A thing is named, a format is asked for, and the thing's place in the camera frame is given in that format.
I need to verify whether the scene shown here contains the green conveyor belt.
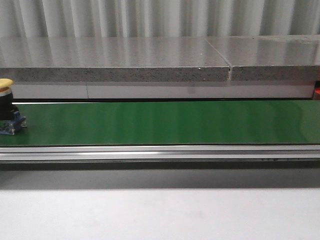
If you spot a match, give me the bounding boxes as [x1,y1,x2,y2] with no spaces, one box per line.
[0,100,320,146]

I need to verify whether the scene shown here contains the aluminium conveyor side rail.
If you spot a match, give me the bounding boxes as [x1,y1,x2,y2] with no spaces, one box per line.
[0,144,320,164]

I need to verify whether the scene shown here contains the red object at right edge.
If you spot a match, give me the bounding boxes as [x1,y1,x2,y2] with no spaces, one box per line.
[313,87,320,100]

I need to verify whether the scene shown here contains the white panel under slab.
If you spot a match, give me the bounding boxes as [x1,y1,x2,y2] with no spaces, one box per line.
[11,82,315,100]

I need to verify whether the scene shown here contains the yellow mushroom push button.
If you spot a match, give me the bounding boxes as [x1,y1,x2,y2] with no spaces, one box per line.
[0,78,27,136]

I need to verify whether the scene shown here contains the grey stone slab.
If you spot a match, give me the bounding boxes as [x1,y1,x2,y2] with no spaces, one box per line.
[207,35,320,83]
[0,37,229,83]

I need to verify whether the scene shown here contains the grey stone slab right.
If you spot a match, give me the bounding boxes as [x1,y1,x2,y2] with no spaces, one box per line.
[207,35,320,83]

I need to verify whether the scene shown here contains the grey stone slab left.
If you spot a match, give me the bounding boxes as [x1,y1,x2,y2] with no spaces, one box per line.
[0,37,229,83]

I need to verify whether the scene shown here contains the grey pleated curtain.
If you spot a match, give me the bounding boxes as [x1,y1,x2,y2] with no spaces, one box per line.
[0,0,320,38]

